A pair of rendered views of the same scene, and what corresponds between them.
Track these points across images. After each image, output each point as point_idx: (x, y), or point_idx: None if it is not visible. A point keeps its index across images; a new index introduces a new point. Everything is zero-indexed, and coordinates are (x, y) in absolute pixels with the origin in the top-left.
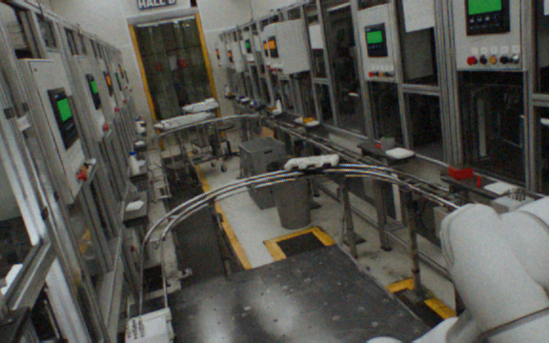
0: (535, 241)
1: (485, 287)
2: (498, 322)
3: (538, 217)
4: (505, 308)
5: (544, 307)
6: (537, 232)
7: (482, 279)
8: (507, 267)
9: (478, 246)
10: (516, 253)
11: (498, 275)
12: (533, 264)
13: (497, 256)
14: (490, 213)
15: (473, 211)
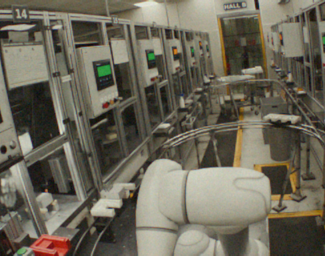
0: (171, 190)
1: (137, 206)
2: (136, 225)
3: (186, 177)
4: (138, 219)
5: (156, 227)
6: (176, 185)
7: (138, 201)
8: (148, 199)
9: (144, 183)
10: (158, 193)
11: (142, 201)
12: (162, 202)
13: (147, 191)
14: (164, 167)
15: (157, 163)
